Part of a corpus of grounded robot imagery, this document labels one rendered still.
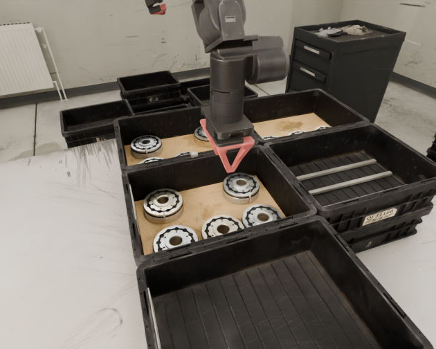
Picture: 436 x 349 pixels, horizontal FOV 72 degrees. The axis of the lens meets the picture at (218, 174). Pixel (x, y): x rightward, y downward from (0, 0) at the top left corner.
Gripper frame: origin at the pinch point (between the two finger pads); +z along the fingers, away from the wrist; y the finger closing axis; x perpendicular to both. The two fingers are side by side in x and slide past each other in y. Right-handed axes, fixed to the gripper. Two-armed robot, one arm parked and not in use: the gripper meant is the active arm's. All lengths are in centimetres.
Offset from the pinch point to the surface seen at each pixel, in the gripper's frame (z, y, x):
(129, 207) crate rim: 13.7, 7.6, 19.4
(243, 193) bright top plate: 20.3, 10.6, -10.1
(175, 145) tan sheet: 23, 45, 1
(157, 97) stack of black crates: 53, 159, -10
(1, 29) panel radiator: 30, 297, 102
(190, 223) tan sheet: 23.5, 7.6, 5.8
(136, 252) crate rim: 13.8, -5.3, 19.6
